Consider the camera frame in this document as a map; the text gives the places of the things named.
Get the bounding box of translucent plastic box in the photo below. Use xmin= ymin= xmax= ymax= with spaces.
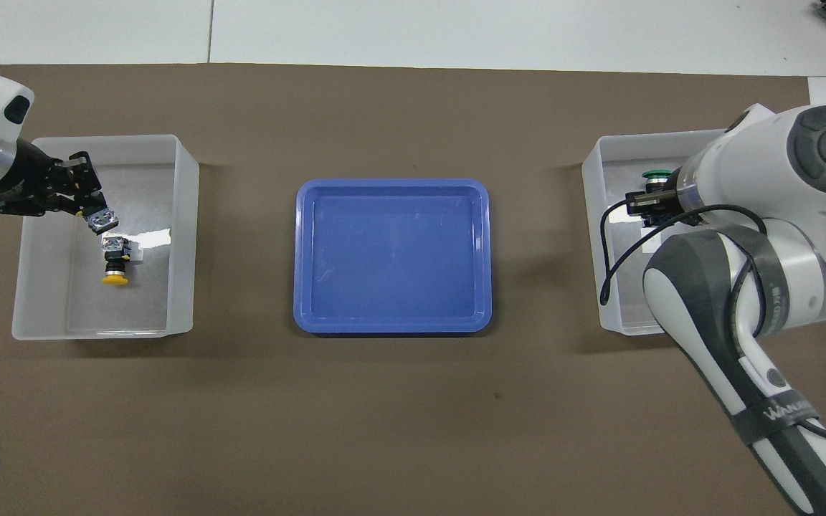
xmin=11 ymin=134 xmax=200 ymax=341
xmin=581 ymin=129 xmax=733 ymax=336

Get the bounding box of brown paper table mat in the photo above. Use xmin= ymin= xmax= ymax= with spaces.
xmin=0 ymin=63 xmax=826 ymax=516

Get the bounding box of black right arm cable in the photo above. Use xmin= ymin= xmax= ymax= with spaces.
xmin=599 ymin=201 xmax=769 ymax=305

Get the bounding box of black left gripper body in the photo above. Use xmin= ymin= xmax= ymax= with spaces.
xmin=0 ymin=140 xmax=70 ymax=216

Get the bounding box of blue plastic tray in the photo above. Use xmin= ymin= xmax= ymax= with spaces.
xmin=293 ymin=178 xmax=493 ymax=335

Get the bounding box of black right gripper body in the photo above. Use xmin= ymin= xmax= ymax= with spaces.
xmin=644 ymin=176 xmax=685 ymax=224

